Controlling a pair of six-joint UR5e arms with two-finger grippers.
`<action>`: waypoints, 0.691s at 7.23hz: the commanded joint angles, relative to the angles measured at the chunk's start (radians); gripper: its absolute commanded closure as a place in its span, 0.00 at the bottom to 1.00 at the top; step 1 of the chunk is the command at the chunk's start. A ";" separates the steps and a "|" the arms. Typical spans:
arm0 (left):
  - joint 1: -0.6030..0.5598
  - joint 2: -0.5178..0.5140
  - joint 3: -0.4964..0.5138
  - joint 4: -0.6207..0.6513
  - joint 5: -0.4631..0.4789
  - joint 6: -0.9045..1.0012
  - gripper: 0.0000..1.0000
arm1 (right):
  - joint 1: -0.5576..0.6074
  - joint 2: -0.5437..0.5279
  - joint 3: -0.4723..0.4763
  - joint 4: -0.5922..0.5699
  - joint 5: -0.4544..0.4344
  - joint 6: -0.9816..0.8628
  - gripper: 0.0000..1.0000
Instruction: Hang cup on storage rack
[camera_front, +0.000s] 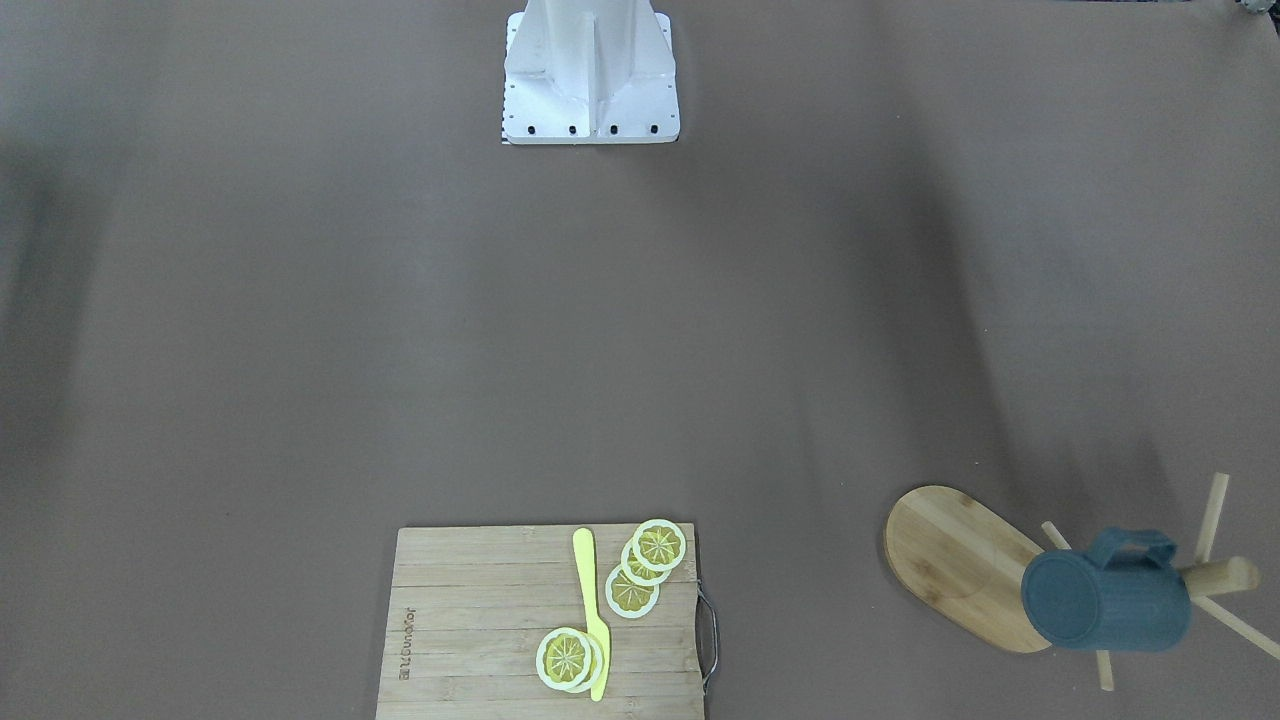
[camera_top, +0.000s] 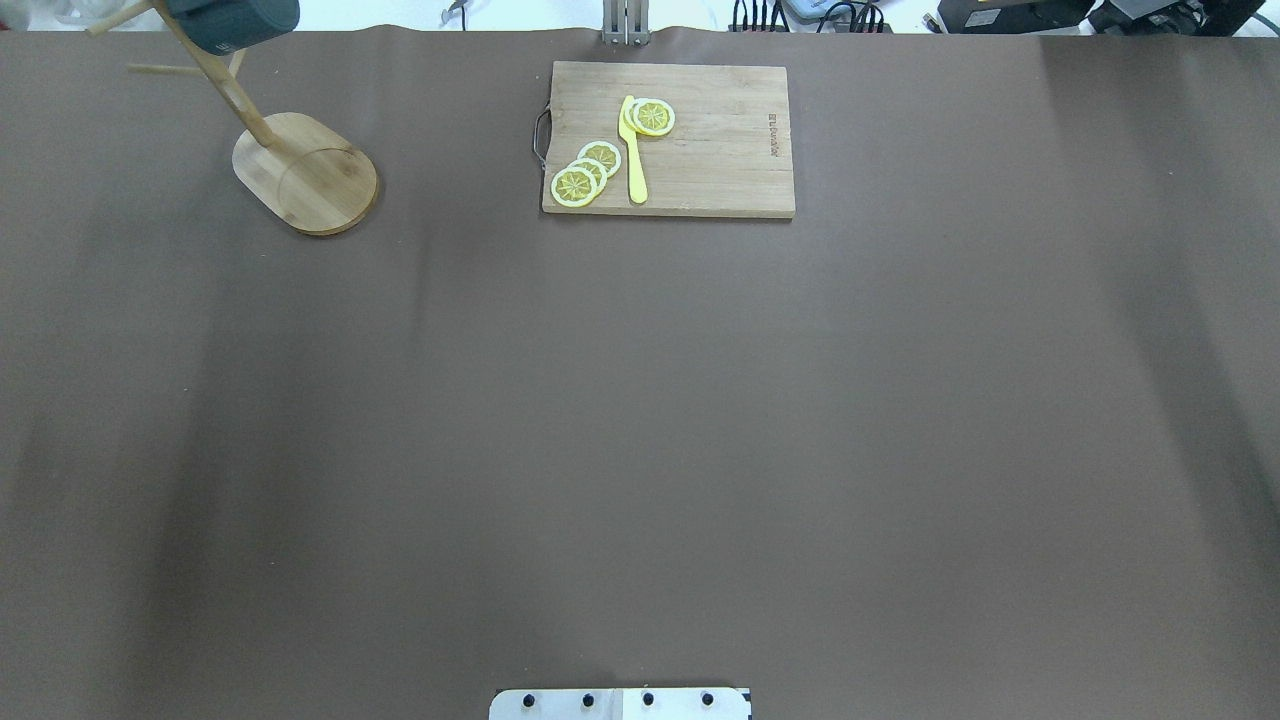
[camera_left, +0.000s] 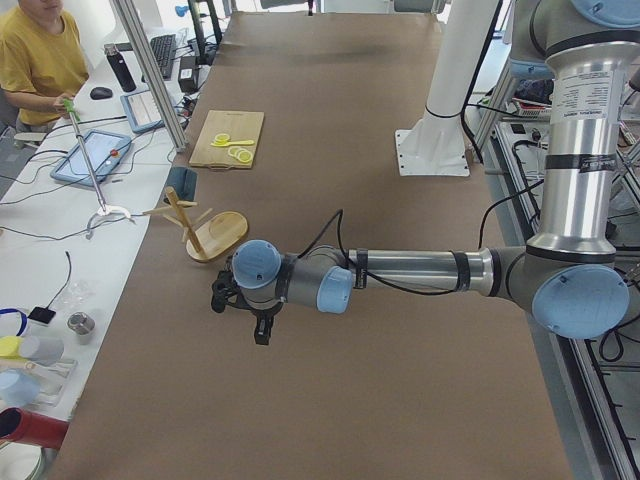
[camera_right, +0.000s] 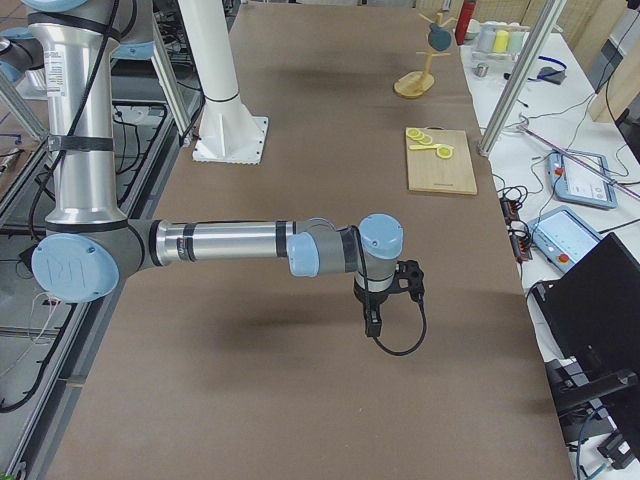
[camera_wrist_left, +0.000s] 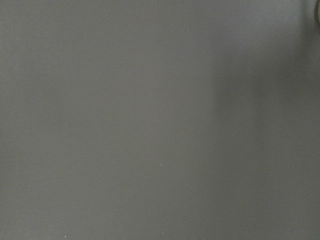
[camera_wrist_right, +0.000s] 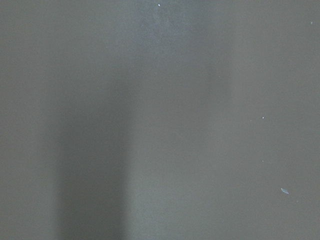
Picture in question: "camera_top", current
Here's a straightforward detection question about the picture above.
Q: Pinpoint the wooden cup rack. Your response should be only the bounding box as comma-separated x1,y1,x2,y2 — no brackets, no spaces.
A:
86,1,381,237

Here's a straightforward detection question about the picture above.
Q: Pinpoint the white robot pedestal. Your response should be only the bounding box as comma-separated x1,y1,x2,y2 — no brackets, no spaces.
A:
488,687,753,719

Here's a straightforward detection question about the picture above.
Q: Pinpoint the yellow toy knife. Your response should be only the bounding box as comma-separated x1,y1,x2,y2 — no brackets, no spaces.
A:
617,95,649,205

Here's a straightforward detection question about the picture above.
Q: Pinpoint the blue-green mug yellow inside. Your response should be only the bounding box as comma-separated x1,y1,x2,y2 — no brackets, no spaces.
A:
166,0,300,56

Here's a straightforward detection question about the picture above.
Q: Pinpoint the lemon slice on knife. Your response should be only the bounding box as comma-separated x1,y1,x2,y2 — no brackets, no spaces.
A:
623,97,676,137

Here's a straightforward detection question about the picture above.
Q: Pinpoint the aluminium frame post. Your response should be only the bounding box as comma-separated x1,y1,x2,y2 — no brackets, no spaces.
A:
602,0,652,47

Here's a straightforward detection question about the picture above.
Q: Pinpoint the lemon slice middle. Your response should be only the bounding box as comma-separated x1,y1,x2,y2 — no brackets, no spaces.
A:
567,158,611,192

